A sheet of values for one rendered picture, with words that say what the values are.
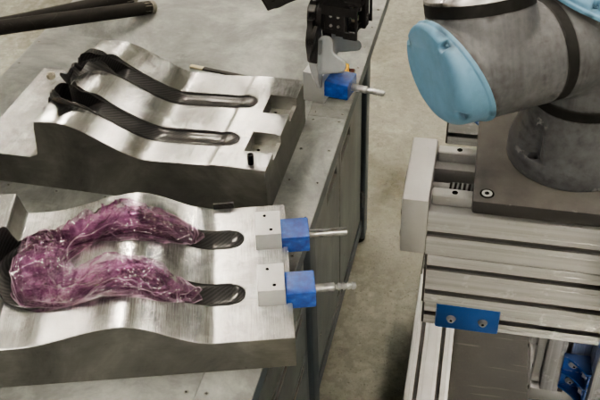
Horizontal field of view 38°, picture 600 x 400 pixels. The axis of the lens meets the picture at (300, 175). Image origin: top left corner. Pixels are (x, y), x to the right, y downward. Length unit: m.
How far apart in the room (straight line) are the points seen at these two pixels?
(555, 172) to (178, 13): 1.11
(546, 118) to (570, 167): 0.06
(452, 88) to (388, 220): 1.69
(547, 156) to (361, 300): 1.35
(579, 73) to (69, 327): 0.67
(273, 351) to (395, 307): 1.21
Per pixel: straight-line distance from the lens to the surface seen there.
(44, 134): 1.42
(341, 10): 1.30
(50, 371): 1.17
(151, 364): 1.14
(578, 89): 0.98
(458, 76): 0.88
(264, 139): 1.39
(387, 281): 2.37
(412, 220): 1.10
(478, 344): 1.97
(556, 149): 1.03
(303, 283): 1.15
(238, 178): 1.32
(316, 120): 1.56
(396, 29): 3.51
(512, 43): 0.90
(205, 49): 1.80
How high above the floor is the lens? 1.69
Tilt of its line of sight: 38 degrees down
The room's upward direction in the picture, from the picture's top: 2 degrees counter-clockwise
